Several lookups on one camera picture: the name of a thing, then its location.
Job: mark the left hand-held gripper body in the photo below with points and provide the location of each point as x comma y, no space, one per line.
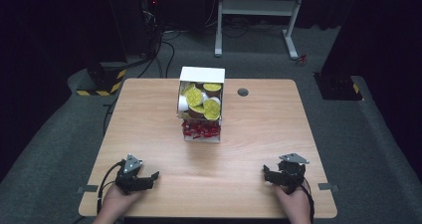
127,179

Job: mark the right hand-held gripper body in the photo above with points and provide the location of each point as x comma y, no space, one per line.
292,172

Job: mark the person's left hand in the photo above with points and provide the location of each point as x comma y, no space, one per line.
119,200

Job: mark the person's right hand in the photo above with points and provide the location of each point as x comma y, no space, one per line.
295,202

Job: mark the grey tape strip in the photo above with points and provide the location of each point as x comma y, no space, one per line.
88,188
328,186

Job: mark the grey round table grommet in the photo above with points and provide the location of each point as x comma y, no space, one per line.
243,92

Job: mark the pile of yellow-lidded capsules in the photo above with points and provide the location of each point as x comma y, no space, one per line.
195,97

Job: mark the black stand base yellow mark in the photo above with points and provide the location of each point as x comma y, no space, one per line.
336,86

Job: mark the black yellow striped stand base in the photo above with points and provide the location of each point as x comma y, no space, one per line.
106,78

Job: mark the small red floor object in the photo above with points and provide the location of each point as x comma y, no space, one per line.
301,60

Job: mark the white two-tier cardboard box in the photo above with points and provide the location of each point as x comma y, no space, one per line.
202,74

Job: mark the dark equipment rack red light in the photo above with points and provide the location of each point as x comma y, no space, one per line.
149,18

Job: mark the white metal stand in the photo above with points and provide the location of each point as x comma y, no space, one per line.
258,7

